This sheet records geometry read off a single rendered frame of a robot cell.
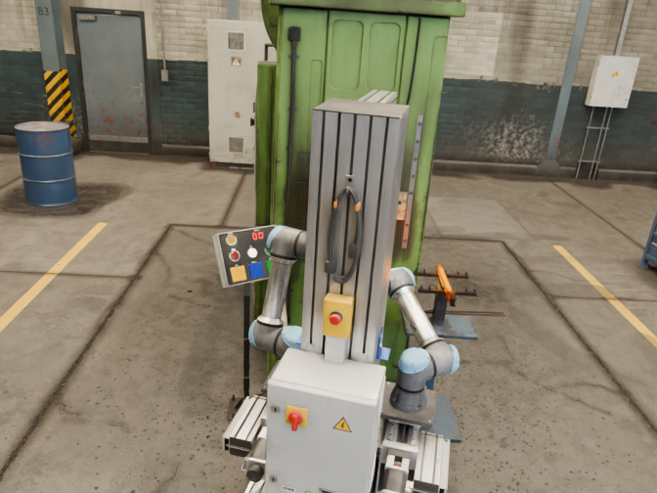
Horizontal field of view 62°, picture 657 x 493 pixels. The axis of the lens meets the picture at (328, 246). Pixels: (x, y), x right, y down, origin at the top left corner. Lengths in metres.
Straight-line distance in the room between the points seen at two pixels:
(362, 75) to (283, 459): 1.98
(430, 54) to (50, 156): 4.96
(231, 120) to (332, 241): 6.82
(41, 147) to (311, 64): 4.54
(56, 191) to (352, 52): 4.84
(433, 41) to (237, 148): 5.70
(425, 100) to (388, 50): 0.34
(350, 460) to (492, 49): 7.99
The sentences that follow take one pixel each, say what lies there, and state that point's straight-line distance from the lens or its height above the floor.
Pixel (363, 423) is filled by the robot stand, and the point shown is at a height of 1.16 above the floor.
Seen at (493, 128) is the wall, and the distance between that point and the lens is 9.43.
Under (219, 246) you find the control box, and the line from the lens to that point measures 2.88.
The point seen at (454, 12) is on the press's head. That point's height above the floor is 2.32.
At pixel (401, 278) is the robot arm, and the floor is 1.21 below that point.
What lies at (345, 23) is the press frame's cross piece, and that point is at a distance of 3.02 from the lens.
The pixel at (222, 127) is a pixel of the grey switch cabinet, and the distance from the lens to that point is 8.46.
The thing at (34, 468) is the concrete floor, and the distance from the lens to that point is 3.46.
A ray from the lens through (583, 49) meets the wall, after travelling 9.74.
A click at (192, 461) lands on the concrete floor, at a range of 3.29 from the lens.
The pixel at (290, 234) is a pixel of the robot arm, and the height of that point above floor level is 1.43.
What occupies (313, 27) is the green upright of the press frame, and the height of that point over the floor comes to 2.20.
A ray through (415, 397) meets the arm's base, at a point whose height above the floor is 0.89.
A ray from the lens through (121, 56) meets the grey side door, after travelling 9.35.
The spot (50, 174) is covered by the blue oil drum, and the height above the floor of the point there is 0.38.
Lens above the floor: 2.28
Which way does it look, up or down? 23 degrees down
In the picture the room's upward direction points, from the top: 4 degrees clockwise
